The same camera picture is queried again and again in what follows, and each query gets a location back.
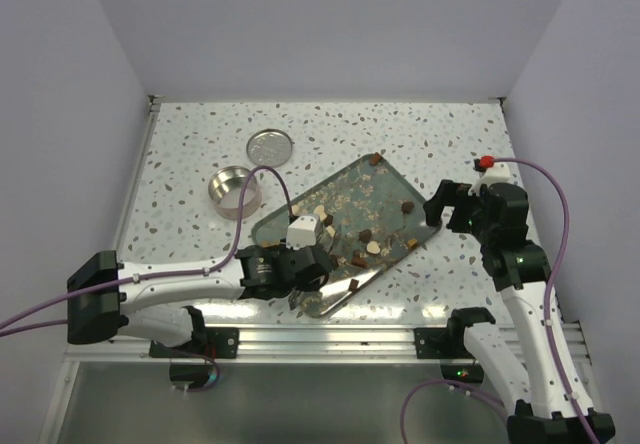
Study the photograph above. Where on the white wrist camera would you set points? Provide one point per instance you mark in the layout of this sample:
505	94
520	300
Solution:
490	172
304	231

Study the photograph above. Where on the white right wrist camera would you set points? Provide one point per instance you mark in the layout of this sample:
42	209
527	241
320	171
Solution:
490	172

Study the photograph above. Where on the metal serving tongs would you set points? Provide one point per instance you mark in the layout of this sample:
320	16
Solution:
309	267

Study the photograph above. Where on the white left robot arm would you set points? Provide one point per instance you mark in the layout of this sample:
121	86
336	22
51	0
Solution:
109	298

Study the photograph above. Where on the brown chocolate at tray corner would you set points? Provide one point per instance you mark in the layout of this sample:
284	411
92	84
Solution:
375	159

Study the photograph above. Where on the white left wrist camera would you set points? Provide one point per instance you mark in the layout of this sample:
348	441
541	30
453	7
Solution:
304	231

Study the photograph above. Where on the dark heart chocolate right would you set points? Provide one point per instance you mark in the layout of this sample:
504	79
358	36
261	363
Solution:
407	207

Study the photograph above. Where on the blossom pattern teal tray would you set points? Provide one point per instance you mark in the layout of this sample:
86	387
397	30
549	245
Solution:
359	196

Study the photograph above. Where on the round metal tin lid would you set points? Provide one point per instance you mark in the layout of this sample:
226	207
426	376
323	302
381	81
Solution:
270	147

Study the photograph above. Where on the round metal tin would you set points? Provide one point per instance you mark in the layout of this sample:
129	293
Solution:
231	191

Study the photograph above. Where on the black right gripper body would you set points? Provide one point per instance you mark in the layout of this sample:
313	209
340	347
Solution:
484	230

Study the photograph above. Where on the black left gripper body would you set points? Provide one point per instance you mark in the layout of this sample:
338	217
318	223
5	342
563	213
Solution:
314	285

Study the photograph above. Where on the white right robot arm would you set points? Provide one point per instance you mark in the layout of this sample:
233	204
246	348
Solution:
543	396

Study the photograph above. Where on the brown cube chocolate bottom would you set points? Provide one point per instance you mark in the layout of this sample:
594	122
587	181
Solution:
353	284

